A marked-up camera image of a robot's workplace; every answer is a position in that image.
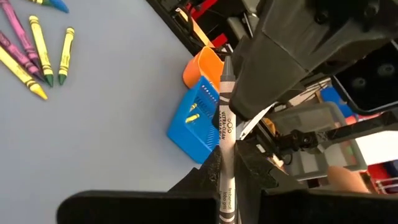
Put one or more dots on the blue plastic object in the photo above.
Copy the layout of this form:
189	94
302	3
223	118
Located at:
332	96

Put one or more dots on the light wooden table board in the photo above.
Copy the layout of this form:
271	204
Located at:
196	28

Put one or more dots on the white paper sheet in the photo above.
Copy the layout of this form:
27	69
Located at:
252	124

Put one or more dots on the black table frame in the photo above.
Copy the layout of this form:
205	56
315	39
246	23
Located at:
168	15

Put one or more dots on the white gray crayon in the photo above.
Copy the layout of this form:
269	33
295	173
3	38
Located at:
227	140

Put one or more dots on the purple crayon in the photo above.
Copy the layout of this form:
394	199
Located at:
18	56
18	32

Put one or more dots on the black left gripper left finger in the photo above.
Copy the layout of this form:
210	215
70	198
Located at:
140	208

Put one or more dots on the blue plastic basket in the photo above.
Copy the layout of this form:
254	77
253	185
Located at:
186	137

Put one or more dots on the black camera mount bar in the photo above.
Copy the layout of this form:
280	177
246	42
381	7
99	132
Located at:
357	130

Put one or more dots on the tan rounded object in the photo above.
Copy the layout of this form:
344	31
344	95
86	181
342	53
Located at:
345	180

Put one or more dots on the orange plastic bin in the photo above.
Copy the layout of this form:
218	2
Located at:
202	67

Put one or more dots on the gray plastic crate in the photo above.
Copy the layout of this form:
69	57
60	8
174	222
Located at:
311	115

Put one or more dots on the red plastic object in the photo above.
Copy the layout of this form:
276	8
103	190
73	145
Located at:
202	6

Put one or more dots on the green-tipped yellow crayon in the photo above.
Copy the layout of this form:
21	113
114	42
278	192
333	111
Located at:
40	49
66	56

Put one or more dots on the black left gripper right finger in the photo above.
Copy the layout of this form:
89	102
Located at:
311	208

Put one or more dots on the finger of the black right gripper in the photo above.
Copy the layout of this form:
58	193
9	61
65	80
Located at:
273	62

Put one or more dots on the white flat box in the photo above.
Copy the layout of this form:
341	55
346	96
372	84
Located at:
382	146

